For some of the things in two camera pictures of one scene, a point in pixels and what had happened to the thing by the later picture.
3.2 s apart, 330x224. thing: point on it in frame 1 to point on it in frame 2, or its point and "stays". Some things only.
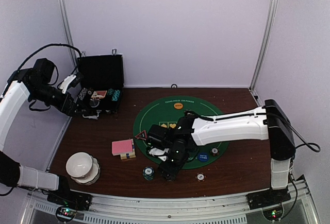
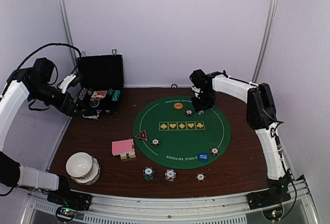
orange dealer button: [178, 105] stays
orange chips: [214, 151] stays
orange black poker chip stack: [200, 176] stays
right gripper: [170, 173] to [198, 107]
